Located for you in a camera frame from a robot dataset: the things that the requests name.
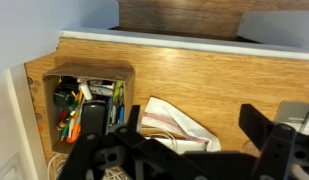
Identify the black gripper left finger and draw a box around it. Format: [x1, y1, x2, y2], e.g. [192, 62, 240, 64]
[58, 104, 208, 180]

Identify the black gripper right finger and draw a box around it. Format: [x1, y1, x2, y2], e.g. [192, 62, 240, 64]
[238, 103, 309, 180]

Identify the orange marker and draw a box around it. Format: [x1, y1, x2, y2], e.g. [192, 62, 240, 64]
[65, 123, 82, 144]

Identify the small grey box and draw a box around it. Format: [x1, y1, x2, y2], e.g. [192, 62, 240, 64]
[273, 100, 309, 134]

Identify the black stapler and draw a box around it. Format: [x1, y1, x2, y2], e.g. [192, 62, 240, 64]
[81, 99, 109, 136]

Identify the blue pen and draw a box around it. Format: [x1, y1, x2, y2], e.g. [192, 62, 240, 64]
[117, 105, 126, 124]

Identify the red pen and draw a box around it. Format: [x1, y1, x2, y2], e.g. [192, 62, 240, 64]
[58, 108, 69, 123]

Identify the dark green round roll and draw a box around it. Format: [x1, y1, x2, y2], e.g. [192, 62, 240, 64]
[53, 89, 75, 108]

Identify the white labelled marker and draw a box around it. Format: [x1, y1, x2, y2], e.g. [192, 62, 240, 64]
[88, 84, 115, 98]

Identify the green pen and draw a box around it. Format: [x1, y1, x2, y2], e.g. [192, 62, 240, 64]
[112, 81, 124, 106]

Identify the large open cardboard box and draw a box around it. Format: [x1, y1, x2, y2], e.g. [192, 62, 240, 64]
[42, 60, 137, 155]

